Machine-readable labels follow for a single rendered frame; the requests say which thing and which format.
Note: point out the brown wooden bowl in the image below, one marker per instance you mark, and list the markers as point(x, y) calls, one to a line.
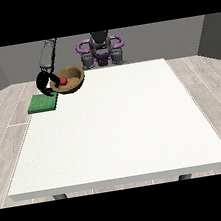
point(72, 79)

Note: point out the grey robot trunk purple rings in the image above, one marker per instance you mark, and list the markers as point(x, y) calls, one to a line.
point(101, 49)

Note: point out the green square pad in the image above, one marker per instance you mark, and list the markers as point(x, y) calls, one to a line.
point(42, 103)

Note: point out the dark table leg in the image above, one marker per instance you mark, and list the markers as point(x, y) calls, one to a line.
point(185, 176)
point(60, 196)

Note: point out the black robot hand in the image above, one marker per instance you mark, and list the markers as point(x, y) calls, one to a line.
point(43, 82)

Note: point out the small red ball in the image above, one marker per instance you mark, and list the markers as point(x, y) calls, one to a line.
point(63, 80)

